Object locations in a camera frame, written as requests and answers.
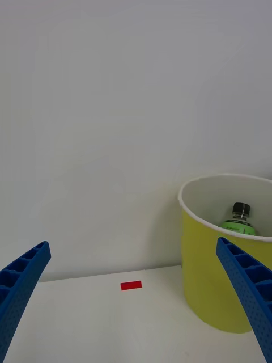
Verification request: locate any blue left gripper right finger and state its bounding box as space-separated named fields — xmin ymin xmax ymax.
xmin=215 ymin=237 xmax=272 ymax=363

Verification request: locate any yellow-green plastic bin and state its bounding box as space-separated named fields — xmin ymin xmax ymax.
xmin=177 ymin=173 xmax=272 ymax=334

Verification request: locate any green label plastic bottle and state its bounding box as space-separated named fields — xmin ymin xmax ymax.
xmin=219 ymin=202 xmax=256 ymax=236

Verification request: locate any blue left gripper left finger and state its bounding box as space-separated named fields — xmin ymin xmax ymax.
xmin=0 ymin=240 xmax=52 ymax=363

